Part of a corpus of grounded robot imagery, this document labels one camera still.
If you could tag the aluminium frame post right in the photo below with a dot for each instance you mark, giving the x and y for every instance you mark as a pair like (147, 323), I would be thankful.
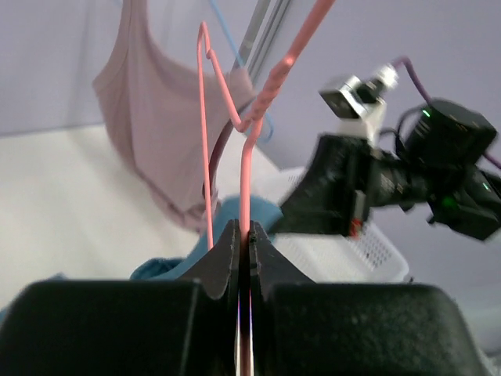
(266, 35)

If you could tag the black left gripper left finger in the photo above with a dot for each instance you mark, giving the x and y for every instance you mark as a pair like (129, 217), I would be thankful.
(148, 346)

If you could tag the blue wire hanger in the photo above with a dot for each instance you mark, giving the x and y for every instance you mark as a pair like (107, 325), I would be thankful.
(242, 51)

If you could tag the teal tank top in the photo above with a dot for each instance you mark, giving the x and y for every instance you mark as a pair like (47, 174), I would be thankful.
(203, 284)

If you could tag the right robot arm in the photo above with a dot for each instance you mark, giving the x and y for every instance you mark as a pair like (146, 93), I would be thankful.
(436, 164)

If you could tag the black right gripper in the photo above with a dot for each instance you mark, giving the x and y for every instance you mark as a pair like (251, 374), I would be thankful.
(339, 188)

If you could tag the pink wire hanger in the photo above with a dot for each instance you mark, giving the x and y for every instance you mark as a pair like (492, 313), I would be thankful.
(252, 122)

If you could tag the white plastic basket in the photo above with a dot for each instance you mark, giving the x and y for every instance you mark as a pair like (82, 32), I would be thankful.
(370, 257)

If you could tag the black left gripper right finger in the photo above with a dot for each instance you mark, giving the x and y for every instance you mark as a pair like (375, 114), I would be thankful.
(304, 328)

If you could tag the pink tank top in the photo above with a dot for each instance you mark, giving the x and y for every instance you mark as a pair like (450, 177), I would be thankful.
(151, 108)

